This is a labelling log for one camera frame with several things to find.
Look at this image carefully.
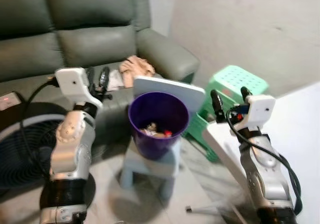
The purple plastic rubbish bin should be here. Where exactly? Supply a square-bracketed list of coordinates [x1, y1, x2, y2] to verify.
[128, 91, 190, 161]

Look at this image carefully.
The crumpled trash with red cap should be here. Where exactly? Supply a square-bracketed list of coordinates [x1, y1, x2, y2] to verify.
[142, 121, 174, 138]

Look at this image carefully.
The white crumpled paper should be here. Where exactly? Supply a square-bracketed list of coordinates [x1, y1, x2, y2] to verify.
[106, 69, 124, 91]

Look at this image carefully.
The green perforated plastic stool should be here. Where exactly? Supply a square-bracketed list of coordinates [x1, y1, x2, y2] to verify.
[182, 65, 270, 163]

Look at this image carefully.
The grey-green leather sofa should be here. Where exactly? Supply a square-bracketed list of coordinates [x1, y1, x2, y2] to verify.
[0, 0, 201, 146]

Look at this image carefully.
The peach crumpled cloth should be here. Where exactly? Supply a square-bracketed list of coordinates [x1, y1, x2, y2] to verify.
[119, 55, 156, 89]

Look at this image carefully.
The light blue plastic child chair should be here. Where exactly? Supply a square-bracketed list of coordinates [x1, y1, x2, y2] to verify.
[119, 76, 207, 201]

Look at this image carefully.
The white folding table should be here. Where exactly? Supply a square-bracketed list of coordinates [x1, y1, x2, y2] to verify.
[185, 81, 320, 224]

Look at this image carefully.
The black floor fan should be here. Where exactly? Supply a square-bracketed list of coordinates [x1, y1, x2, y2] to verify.
[0, 101, 97, 208]

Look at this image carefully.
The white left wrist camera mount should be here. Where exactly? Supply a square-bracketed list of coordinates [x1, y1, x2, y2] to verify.
[53, 67, 104, 109]

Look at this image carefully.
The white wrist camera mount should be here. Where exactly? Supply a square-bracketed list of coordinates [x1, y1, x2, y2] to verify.
[53, 67, 104, 109]
[234, 94, 277, 132]

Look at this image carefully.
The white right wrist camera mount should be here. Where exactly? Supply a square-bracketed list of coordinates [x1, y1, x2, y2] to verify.
[234, 94, 277, 132]

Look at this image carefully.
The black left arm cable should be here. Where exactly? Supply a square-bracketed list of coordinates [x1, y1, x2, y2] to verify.
[17, 76, 59, 181]

